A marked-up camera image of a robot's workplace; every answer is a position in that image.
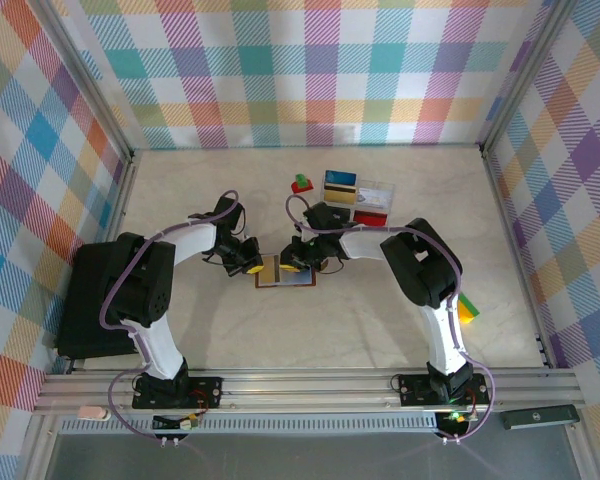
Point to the brown leather card holder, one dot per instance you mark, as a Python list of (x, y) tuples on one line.
[(300, 280)]

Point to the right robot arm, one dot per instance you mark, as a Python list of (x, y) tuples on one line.
[(445, 340)]

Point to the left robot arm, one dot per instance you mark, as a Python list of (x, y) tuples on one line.
[(160, 350)]

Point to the red credit card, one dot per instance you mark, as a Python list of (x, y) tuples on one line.
[(371, 218)]

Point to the card box with blue top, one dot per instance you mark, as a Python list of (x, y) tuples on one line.
[(340, 178)]

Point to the white credit card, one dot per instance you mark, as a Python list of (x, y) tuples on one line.
[(375, 197)]

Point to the clear plastic card tray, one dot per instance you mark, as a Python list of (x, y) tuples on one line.
[(380, 182)]

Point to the red and green toy block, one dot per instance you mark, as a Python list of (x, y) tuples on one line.
[(302, 186)]

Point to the black hard case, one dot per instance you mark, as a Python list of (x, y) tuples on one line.
[(85, 300)]

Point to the small electronics board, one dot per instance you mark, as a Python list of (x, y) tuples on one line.
[(457, 416), (187, 424)]

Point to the yellow and green toy block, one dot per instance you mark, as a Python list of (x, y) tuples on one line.
[(471, 310)]

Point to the pink eraser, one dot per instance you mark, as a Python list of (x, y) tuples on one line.
[(92, 413)]

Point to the black flat device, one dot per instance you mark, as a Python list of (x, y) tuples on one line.
[(540, 417)]

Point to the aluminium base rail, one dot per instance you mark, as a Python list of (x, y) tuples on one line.
[(305, 387)]

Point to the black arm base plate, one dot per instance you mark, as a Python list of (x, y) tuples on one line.
[(410, 387), (210, 387)]

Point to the aluminium side rail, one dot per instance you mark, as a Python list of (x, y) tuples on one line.
[(122, 192), (517, 250)]

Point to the aluminium frame post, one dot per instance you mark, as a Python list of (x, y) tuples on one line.
[(524, 75), (89, 80)]

